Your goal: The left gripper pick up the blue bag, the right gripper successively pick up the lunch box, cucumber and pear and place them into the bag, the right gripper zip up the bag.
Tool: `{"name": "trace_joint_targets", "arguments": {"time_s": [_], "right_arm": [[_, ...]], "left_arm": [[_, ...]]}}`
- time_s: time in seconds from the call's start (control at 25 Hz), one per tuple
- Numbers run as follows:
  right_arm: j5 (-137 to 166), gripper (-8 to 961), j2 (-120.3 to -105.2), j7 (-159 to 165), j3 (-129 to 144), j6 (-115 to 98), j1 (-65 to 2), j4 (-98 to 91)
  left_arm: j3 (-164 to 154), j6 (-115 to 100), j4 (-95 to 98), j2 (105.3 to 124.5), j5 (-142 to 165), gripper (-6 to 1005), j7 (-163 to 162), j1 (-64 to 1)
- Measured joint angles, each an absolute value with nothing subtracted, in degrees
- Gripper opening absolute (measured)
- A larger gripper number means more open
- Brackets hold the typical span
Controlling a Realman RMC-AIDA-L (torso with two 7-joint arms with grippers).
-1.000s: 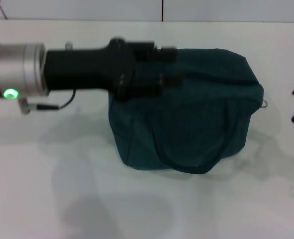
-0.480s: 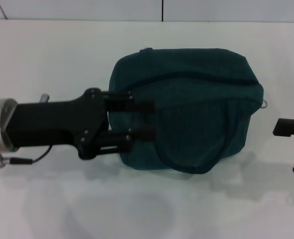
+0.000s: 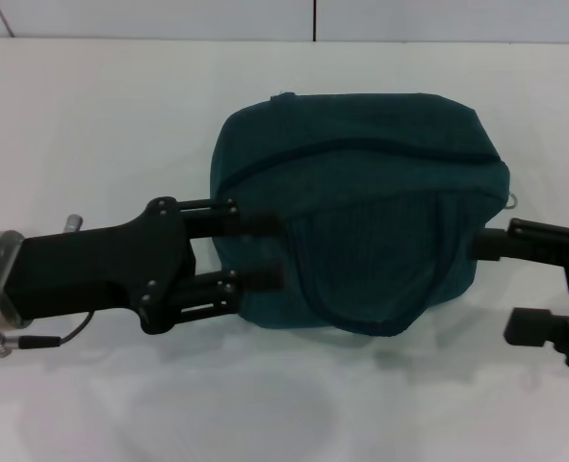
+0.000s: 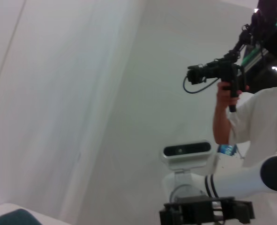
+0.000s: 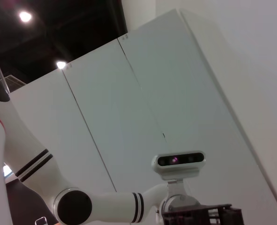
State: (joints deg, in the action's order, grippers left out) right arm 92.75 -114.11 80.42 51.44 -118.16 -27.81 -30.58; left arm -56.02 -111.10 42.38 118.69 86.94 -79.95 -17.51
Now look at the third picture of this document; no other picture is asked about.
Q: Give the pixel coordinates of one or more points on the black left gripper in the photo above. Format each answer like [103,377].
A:
[96,274]

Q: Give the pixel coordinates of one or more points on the dark teal insulated lunch bag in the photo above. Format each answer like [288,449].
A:
[361,216]

